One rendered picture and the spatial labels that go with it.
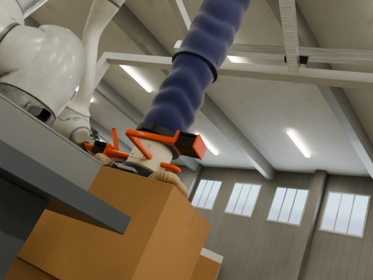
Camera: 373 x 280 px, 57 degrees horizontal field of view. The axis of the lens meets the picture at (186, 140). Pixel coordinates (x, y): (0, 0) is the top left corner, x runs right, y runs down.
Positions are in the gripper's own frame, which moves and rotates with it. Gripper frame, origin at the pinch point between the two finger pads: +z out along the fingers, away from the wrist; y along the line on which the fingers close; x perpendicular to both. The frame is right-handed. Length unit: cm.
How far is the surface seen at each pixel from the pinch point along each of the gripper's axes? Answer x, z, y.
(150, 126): 32.2, -11.7, -11.2
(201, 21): 30, -10, -73
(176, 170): 45.9, -1.5, 0.4
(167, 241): 59, -11, 28
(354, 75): 83, 181, -208
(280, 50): 12, 149, -205
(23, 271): 18, -20, 55
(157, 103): 27.2, -8.7, -24.8
